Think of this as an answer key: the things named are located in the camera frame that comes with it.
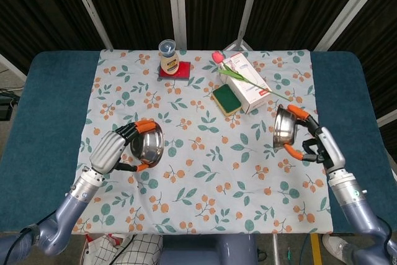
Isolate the black power box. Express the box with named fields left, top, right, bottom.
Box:
left=0, top=96, right=15, bottom=120

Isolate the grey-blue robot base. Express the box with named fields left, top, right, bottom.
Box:
left=160, top=234, right=258, bottom=265

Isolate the green floor cable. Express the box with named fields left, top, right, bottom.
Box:
left=302, top=233, right=312, bottom=265

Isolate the blue table cover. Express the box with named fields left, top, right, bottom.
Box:
left=0, top=50, right=397, bottom=235

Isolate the green and yellow sponge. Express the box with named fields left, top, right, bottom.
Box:
left=212, top=84, right=243, bottom=115

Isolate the dark pleated partition curtain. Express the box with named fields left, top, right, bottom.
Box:
left=0, top=0, right=397, bottom=154

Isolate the mayonnaise squeeze bottle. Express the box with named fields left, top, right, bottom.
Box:
left=158, top=38, right=181, bottom=76

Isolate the steel bowl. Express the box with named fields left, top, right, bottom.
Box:
left=272, top=104, right=299, bottom=150
left=129, top=121, right=164, bottom=167

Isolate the white cardboard box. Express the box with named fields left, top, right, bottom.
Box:
left=221, top=53, right=274, bottom=114

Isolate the pink artificial tulip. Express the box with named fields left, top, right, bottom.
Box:
left=212, top=50, right=292, bottom=102

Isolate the black-and-white checked bag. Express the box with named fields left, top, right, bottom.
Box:
left=81, top=233, right=164, bottom=265

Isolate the white shoe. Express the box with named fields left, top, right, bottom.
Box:
left=321, top=233, right=355, bottom=264

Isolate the right robot hand silver orange-tipped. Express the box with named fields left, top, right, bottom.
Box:
left=283, top=105, right=347, bottom=174

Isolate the left robot hand silver orange-tipped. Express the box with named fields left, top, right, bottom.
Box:
left=89, top=120, right=164, bottom=175

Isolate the white metal frame post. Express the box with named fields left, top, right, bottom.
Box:
left=166, top=0, right=187, bottom=50
left=64, top=0, right=114, bottom=50
left=313, top=0, right=390, bottom=52
left=223, top=0, right=264, bottom=52

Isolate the red square coaster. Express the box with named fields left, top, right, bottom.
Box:
left=158, top=61, right=192, bottom=81

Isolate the floral tablecloth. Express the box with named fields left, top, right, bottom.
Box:
left=71, top=48, right=334, bottom=235

